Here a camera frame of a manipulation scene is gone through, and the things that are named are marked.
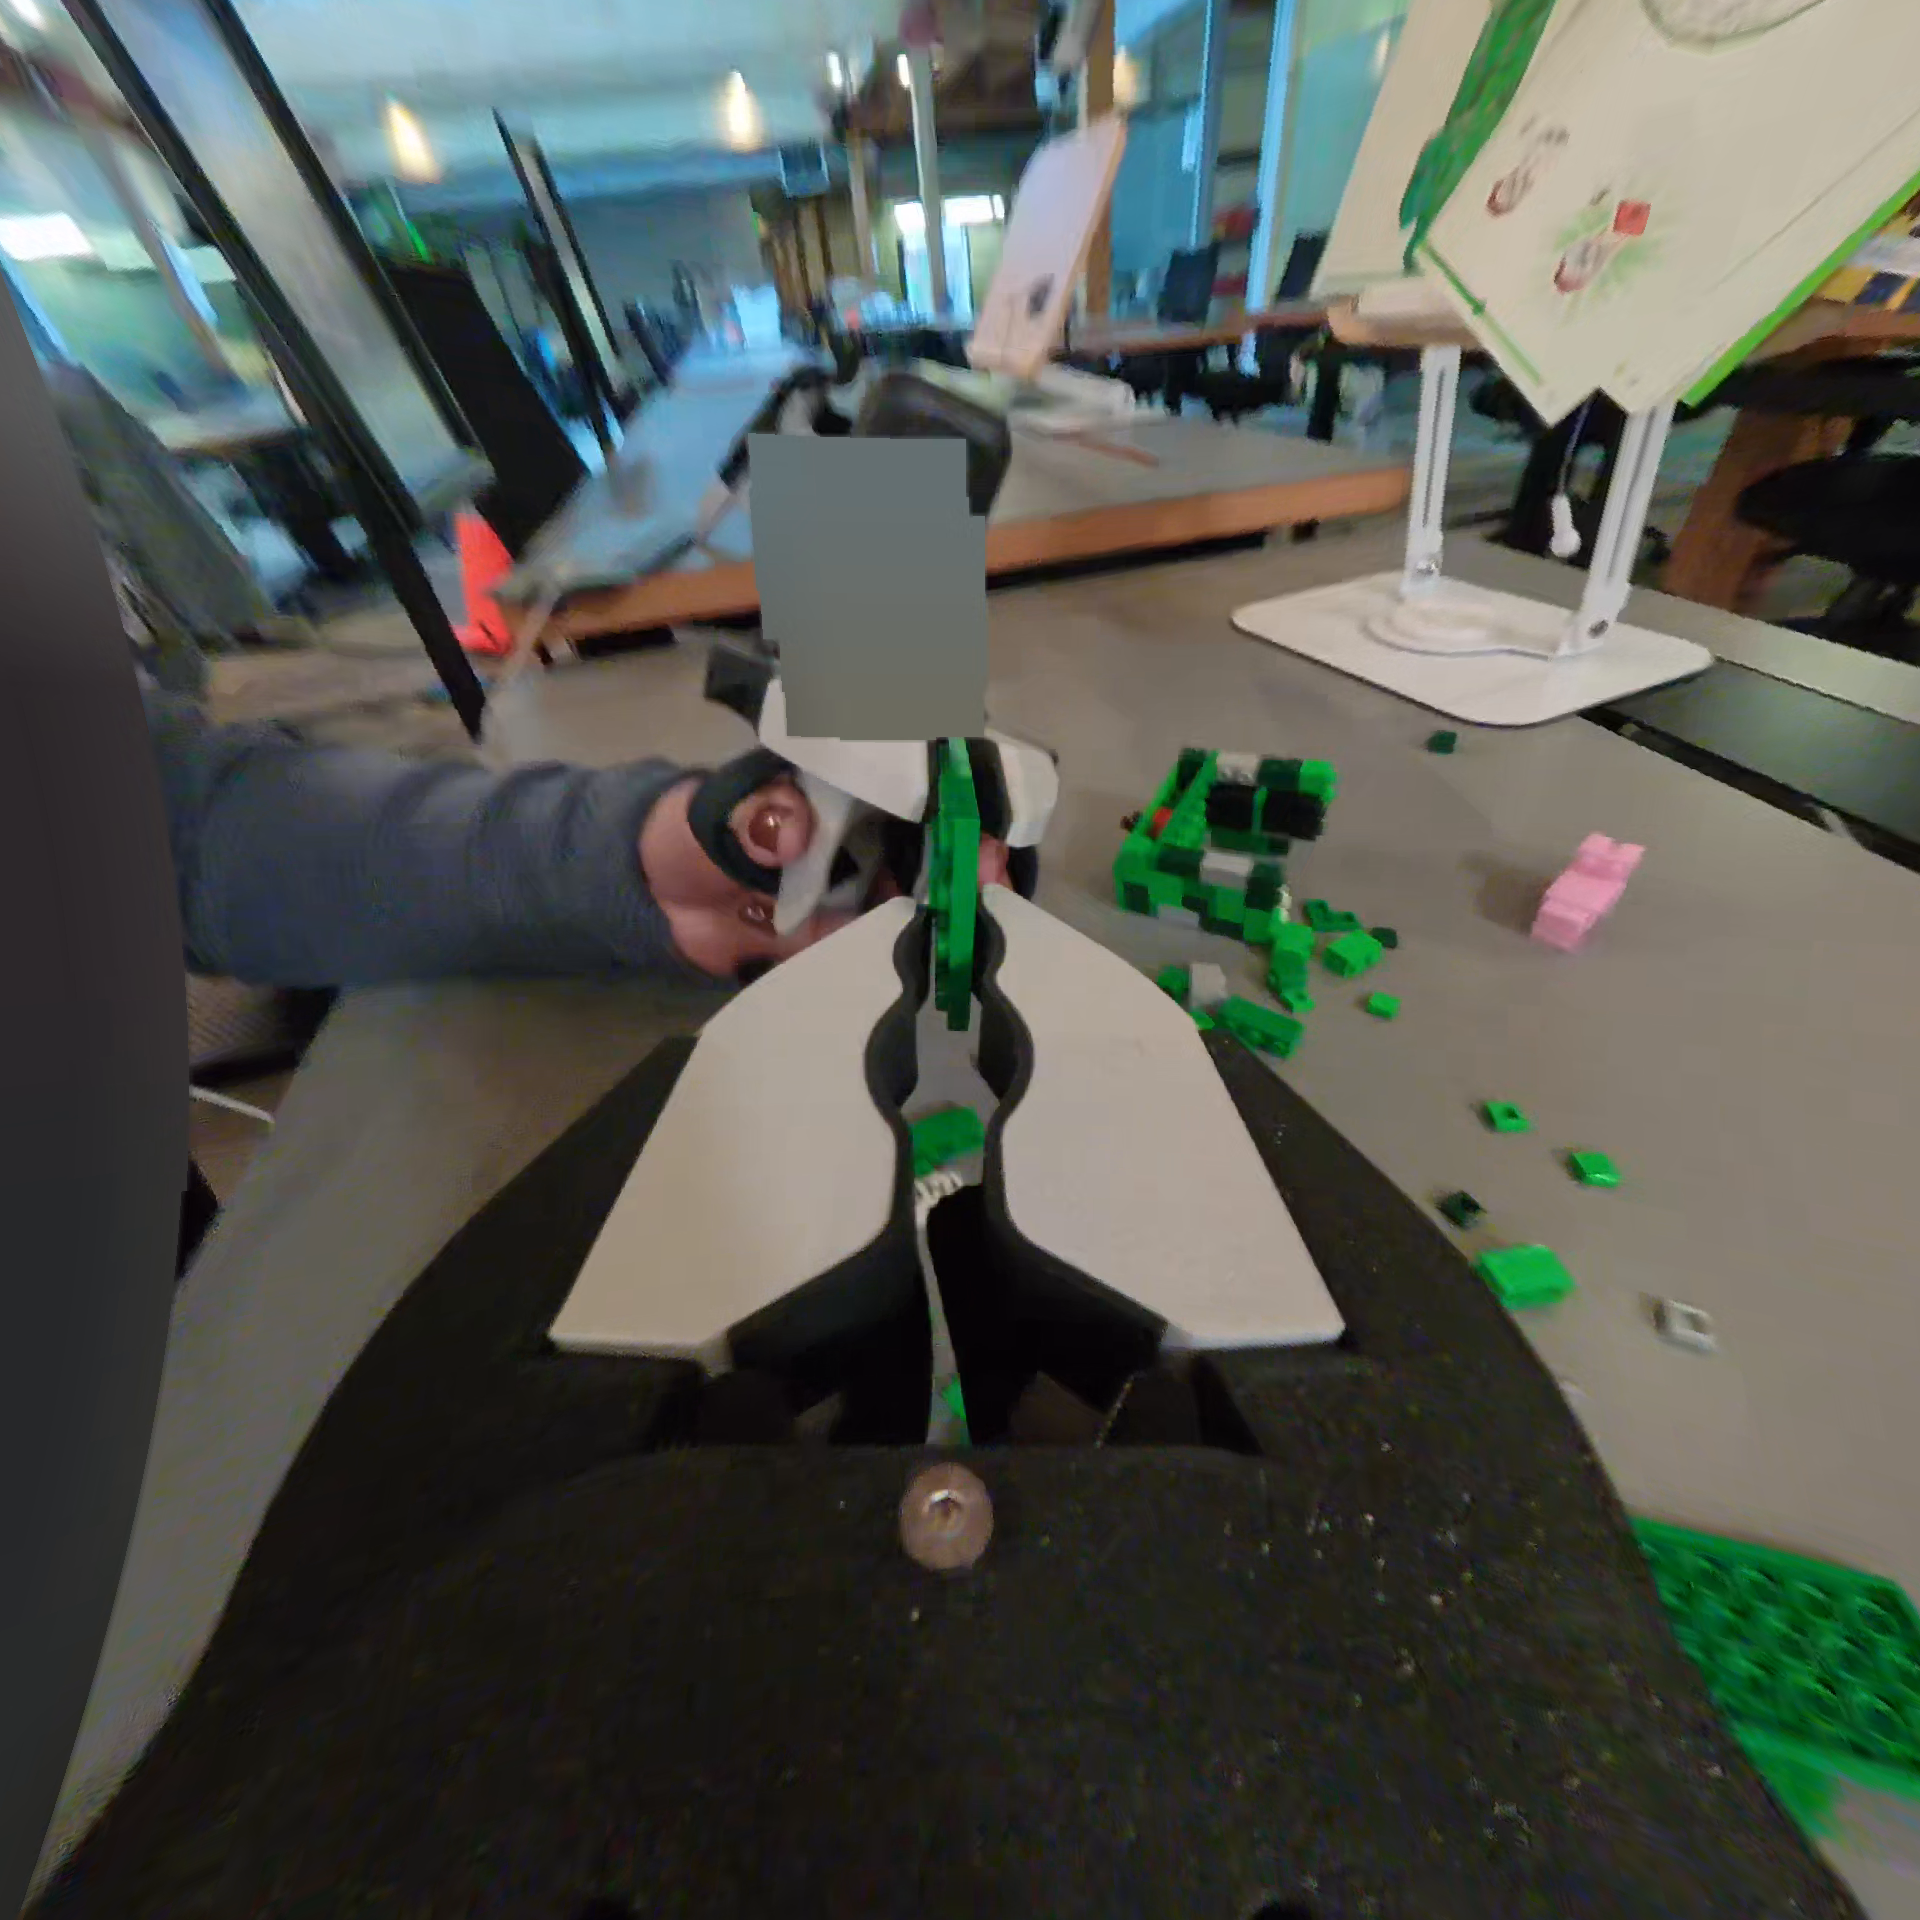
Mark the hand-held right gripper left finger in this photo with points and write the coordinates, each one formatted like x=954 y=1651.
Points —
x=750 y=1171

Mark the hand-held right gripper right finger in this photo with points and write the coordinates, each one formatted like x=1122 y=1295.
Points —
x=1156 y=1171

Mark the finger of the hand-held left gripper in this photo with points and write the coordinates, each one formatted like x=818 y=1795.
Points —
x=1019 y=788
x=855 y=775

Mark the green plate assembly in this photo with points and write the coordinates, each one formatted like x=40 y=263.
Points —
x=954 y=840

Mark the green bricks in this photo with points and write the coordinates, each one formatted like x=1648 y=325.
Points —
x=1260 y=1024

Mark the person's left forearm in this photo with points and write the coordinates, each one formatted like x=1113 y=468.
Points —
x=420 y=857

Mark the wooden-edged grey desk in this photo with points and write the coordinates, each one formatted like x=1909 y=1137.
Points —
x=1231 y=466

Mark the person's left hand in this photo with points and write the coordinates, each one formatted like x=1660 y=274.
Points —
x=697 y=914

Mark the beige tilted board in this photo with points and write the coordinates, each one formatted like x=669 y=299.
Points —
x=1051 y=257

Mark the black office chair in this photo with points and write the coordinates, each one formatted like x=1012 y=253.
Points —
x=1830 y=525
x=1252 y=346

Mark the orange cone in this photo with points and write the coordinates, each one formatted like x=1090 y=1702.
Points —
x=484 y=594

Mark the black-framed glass partition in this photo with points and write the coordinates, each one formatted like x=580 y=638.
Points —
x=428 y=602

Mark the pink brick pig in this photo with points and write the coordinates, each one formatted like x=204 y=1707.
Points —
x=1582 y=901

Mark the small grey tile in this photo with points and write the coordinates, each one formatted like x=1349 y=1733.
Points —
x=1684 y=1323

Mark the white book stand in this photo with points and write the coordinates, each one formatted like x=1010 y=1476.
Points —
x=1589 y=659

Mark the brown wooden table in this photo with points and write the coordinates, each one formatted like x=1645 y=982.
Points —
x=1725 y=495

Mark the open instruction booklet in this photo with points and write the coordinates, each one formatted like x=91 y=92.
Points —
x=1679 y=195

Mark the large green baseplate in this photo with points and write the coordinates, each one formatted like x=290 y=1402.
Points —
x=1784 y=1651

